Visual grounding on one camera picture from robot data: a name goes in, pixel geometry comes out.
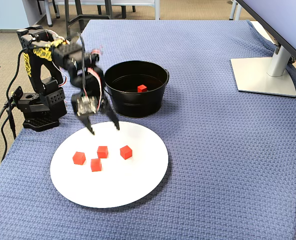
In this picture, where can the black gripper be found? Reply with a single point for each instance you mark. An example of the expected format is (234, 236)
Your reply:
(103, 104)

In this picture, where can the red cube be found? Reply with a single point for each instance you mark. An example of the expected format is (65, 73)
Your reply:
(126, 152)
(142, 89)
(96, 165)
(78, 158)
(102, 152)

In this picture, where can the white round plate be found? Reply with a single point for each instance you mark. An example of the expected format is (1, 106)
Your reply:
(112, 187)

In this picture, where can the black metal bucket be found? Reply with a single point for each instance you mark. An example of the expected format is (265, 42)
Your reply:
(137, 105)

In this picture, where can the black chair legs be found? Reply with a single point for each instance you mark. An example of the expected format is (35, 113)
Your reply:
(124, 12)
(56, 10)

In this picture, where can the blue woven tablecloth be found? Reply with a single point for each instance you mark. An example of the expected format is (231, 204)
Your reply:
(213, 150)

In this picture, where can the computer monitor with silver stand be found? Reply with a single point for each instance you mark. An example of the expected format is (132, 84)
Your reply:
(263, 77)

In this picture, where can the pale grey table legs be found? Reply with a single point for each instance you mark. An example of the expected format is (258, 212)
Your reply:
(237, 12)

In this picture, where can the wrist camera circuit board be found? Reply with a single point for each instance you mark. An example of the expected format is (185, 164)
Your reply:
(87, 106)

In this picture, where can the dark grey metal frame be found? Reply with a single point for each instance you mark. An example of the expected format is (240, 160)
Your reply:
(67, 25)

